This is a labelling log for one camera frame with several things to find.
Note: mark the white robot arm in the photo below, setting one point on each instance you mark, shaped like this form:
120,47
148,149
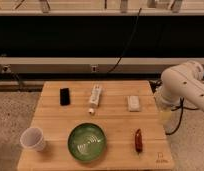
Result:
180,81

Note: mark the black rectangular block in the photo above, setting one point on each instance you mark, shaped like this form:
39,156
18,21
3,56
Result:
64,97

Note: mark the white bottle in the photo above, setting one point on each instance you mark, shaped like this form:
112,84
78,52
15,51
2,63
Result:
94,98

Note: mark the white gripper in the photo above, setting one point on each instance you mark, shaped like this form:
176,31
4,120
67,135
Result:
164,102

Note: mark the white paper cup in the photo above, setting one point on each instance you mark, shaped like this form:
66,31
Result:
33,138

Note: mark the green ceramic bowl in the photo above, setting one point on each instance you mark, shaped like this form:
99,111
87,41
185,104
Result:
86,142

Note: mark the white soap bar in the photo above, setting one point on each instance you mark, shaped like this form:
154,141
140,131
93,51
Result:
133,103

